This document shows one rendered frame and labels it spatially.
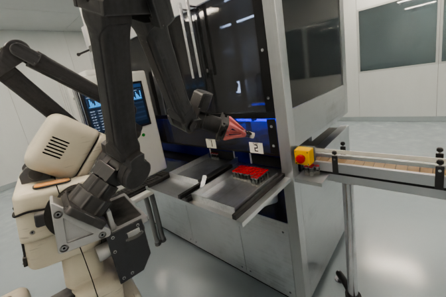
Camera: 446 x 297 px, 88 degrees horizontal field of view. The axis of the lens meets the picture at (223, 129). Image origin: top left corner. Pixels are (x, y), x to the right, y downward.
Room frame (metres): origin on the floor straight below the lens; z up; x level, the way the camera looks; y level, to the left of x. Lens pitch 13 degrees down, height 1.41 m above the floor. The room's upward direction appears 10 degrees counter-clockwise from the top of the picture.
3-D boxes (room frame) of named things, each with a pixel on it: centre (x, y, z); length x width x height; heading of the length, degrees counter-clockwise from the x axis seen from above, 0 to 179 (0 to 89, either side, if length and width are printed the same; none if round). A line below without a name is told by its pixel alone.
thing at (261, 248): (2.11, 0.10, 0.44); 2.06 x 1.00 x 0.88; 46
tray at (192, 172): (1.34, 0.15, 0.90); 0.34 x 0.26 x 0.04; 136
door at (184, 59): (1.55, 0.22, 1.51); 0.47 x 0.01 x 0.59; 46
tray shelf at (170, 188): (1.17, 0.08, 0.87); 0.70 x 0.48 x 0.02; 46
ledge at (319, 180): (1.04, -0.40, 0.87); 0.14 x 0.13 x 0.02; 136
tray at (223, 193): (1.02, -0.02, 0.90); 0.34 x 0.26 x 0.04; 136
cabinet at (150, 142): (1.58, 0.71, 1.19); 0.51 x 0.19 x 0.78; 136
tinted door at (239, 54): (1.24, -0.11, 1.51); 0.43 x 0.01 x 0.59; 46
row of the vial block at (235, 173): (1.08, -0.08, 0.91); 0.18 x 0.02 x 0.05; 46
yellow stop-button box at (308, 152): (1.02, -0.36, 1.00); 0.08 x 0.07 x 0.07; 136
